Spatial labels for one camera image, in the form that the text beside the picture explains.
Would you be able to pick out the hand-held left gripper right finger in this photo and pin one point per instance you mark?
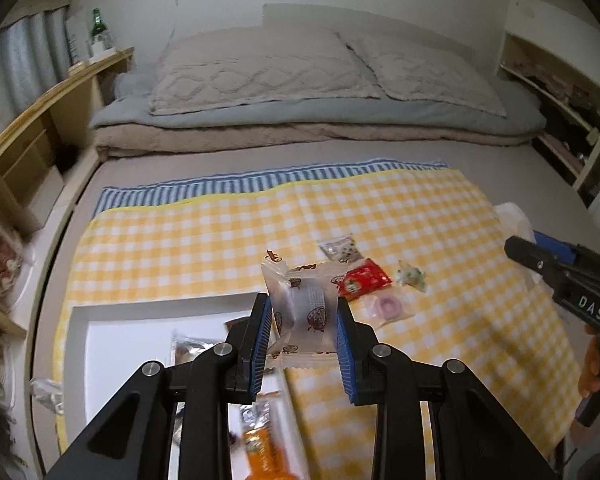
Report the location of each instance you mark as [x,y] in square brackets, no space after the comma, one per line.
[345,350]

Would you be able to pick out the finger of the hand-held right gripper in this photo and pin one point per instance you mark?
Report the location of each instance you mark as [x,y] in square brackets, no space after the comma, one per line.
[530,256]
[555,249]

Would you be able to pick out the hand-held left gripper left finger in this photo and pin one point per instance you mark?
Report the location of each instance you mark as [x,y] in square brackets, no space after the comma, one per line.
[260,340]

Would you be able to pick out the clear cream cookie packet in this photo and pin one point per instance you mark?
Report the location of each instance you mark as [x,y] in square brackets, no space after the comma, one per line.
[305,305]

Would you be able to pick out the clear brown cake packet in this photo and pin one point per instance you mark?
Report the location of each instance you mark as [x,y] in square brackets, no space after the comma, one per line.
[190,350]

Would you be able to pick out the red snack packet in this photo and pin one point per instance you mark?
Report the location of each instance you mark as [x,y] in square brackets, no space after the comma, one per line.
[362,280]

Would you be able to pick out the green white candy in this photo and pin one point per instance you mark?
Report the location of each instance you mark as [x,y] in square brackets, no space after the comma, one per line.
[411,276]

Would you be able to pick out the small printed snack packet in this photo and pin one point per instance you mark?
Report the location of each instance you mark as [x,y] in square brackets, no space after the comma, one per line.
[339,249]

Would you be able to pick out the orange snack packet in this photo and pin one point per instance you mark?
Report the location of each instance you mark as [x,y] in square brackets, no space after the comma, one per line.
[265,445]

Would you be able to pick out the white shallow box tray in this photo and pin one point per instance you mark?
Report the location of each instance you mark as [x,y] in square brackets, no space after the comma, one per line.
[130,340]

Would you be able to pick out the person's right hand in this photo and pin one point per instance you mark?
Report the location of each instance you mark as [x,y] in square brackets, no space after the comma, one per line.
[587,377]

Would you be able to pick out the yellow checked cloth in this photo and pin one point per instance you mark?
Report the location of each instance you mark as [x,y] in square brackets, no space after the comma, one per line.
[180,250]

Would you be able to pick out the blue striped cloth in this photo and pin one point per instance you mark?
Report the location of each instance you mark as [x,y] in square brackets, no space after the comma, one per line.
[205,187]

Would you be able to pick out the folded clothes pile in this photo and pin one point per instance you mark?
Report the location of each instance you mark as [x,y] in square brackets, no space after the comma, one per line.
[545,77]

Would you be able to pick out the beige folded blanket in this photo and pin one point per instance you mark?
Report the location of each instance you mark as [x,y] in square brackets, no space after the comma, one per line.
[280,140]

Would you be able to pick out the beige knitted pillow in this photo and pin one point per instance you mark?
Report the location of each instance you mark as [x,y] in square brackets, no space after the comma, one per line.
[430,77]
[260,75]

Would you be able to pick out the crumpled clear plastic wrapper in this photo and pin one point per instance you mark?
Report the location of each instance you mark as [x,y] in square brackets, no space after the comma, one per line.
[47,392]

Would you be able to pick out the grey blue duvet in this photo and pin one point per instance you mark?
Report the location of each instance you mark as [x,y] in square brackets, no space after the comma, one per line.
[280,115]

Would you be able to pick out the wooden bedside shelf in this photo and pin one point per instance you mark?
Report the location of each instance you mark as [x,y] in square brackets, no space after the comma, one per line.
[40,105]

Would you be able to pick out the white bottle holder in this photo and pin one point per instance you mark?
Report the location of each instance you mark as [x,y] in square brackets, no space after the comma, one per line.
[101,50]

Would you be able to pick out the white upright box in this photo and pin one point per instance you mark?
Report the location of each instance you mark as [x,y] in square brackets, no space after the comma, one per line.
[75,40]

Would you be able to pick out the green glass bottle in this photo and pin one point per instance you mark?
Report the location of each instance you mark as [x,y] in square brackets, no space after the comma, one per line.
[98,22]

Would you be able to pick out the grey curtain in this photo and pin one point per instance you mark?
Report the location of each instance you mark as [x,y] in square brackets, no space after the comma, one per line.
[25,50]

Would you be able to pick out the cream wall shelf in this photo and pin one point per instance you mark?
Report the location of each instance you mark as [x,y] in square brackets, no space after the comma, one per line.
[510,55]

